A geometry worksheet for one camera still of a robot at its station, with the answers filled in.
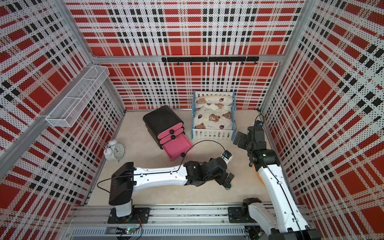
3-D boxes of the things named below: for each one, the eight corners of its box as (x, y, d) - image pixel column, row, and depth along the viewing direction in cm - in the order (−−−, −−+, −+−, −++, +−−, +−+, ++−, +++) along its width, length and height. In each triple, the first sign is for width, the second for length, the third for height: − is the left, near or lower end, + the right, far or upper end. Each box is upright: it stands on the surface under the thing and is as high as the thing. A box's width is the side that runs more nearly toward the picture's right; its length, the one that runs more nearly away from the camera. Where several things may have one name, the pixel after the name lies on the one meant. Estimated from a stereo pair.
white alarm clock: (112, 164, 94) (101, 155, 84) (117, 149, 101) (108, 139, 91) (120, 164, 94) (111, 155, 84) (125, 149, 101) (117, 139, 91)
